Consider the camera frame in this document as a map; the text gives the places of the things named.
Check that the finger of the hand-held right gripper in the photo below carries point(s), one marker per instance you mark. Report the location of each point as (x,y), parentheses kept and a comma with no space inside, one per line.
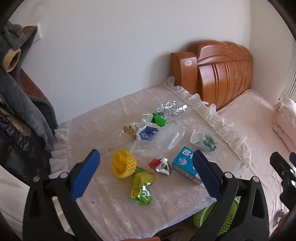
(293,158)
(281,165)

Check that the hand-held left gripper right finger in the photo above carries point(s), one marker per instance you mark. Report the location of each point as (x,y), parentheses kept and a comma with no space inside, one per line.
(205,176)

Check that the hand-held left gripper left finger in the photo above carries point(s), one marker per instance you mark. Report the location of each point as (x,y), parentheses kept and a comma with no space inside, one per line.
(85,177)

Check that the blue milk carton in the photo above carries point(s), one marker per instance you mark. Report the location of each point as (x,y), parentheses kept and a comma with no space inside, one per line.
(182,160)

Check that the green and white carton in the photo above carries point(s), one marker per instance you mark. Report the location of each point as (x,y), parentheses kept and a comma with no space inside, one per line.
(205,142)

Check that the yellow foam fruit net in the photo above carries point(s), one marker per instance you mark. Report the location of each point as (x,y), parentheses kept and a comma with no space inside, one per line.
(122,166)

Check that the green plastic basket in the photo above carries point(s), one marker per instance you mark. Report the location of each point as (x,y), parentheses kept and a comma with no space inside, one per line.
(203,217)

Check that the red and silver wrapper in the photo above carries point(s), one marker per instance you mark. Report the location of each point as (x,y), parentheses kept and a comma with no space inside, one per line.
(163,168)

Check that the green and yellow snack wrapper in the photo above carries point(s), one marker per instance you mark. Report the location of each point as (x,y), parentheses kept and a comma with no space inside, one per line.
(141,185)

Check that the clear plastic bag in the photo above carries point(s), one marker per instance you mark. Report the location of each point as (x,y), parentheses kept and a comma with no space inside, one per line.
(161,139)

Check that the white and blue plastic bag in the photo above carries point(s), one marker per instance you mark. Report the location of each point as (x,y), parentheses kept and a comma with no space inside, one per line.
(145,133)

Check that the grey metal tool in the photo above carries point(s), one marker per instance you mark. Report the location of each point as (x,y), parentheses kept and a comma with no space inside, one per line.
(277,216)

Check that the pink pillow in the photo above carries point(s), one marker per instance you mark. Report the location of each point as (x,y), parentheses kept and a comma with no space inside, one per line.
(283,132)

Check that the pink bed sheet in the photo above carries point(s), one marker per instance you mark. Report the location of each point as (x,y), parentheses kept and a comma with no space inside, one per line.
(254,129)

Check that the white frilled pillow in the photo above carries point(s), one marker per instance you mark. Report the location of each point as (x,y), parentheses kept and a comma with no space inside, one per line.
(286,107)

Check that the white lace tablecloth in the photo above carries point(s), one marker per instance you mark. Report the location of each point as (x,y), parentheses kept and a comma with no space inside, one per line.
(104,115)

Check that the small yellow packet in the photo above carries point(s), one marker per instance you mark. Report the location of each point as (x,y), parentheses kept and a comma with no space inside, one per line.
(128,128)

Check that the black shiny cloth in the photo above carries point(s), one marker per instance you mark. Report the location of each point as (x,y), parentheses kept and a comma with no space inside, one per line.
(18,157)

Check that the small green wrapper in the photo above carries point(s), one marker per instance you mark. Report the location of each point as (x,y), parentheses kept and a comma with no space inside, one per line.
(158,119)

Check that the crumpled silver foil wrapper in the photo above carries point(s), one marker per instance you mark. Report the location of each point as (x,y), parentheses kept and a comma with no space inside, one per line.
(167,107)

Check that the white ribbed radiator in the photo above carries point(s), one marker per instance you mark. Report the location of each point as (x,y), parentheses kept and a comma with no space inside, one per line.
(291,76)

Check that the carved wooden headboard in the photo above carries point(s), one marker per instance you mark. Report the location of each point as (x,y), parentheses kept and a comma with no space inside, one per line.
(219,69)

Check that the grey quilted jacket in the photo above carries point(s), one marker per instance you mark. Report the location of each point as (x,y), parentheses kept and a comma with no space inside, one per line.
(16,92)

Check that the beige tape roll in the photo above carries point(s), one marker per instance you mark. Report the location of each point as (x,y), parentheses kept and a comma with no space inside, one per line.
(8,60)

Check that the white wall socket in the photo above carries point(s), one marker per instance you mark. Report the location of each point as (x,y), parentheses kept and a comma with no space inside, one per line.
(38,34)

